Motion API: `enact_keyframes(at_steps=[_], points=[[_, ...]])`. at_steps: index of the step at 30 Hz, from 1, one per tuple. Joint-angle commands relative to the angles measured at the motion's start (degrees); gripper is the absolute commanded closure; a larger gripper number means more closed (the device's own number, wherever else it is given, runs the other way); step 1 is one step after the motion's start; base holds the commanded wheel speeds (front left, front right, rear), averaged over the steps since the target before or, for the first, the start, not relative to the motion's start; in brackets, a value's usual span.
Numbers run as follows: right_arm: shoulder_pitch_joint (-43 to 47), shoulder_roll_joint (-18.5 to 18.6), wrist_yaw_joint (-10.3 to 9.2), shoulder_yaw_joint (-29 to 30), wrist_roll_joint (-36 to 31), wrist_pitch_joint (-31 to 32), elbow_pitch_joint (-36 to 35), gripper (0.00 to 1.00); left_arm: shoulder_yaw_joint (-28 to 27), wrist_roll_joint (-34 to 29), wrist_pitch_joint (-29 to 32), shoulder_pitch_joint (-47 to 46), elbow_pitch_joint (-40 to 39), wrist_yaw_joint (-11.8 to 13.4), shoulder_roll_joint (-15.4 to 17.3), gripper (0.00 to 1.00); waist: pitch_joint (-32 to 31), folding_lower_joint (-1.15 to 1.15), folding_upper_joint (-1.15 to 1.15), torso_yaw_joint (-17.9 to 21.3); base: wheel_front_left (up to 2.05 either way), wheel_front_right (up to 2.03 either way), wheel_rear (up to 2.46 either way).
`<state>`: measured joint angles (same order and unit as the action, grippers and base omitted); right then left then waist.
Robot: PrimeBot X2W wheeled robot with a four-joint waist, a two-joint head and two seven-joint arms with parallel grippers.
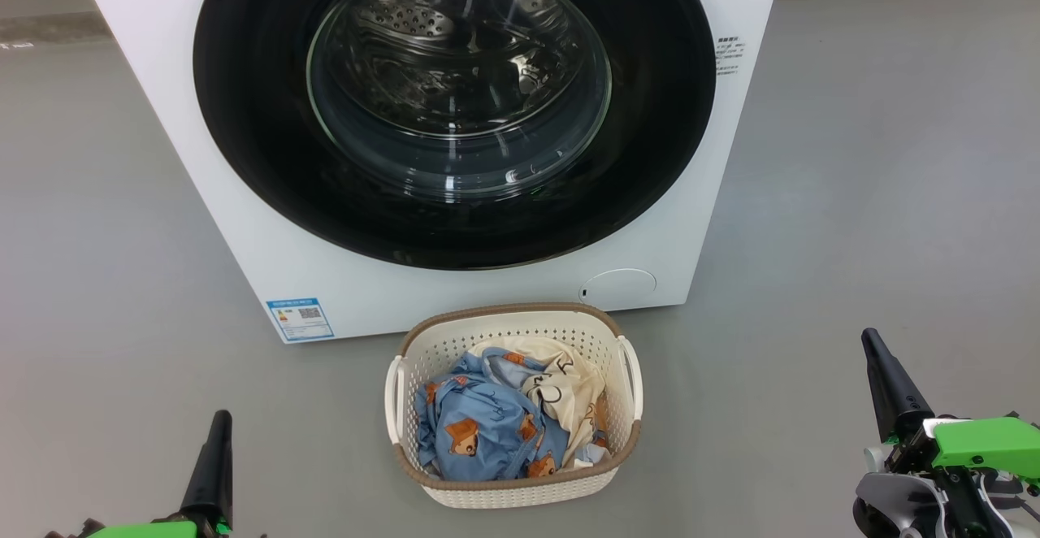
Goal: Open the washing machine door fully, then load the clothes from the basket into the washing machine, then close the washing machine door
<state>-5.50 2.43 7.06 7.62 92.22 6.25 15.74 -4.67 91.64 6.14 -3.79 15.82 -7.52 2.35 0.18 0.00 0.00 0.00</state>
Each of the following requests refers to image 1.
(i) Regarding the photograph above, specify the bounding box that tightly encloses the round white filter cover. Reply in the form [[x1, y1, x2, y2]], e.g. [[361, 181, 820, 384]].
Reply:
[[579, 268, 657, 309]]

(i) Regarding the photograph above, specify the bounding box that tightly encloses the small black text label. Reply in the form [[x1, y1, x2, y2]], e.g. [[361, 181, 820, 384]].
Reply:
[[715, 34, 747, 77]]

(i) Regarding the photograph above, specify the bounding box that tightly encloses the black round glass washer door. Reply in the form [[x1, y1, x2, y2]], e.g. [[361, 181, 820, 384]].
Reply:
[[193, 0, 717, 271]]

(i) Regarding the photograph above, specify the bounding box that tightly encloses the cream and blue garment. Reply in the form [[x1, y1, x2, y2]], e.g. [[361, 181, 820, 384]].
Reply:
[[471, 337, 609, 470]]

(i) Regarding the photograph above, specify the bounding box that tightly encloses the blue energy label sticker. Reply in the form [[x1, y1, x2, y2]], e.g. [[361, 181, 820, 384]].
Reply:
[[266, 298, 336, 344]]

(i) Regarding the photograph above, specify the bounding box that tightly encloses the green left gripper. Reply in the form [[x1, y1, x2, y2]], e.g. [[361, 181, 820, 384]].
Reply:
[[45, 410, 265, 538]]

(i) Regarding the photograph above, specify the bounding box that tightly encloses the blue bear print garment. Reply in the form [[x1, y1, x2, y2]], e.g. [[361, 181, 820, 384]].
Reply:
[[416, 347, 610, 480]]

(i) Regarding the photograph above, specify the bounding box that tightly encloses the stainless steel washing machine drum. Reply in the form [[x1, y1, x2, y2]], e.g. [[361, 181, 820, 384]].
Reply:
[[325, 0, 602, 189]]

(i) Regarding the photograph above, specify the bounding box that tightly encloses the white front-load washing machine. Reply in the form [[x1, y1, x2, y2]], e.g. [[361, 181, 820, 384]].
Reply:
[[69, 0, 787, 345]]

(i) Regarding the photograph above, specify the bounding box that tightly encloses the cream perforated laundry basket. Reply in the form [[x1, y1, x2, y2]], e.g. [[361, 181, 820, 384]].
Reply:
[[384, 302, 644, 510]]

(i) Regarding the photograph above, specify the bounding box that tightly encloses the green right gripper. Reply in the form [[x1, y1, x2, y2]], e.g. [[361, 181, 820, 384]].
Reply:
[[861, 328, 1040, 486]]

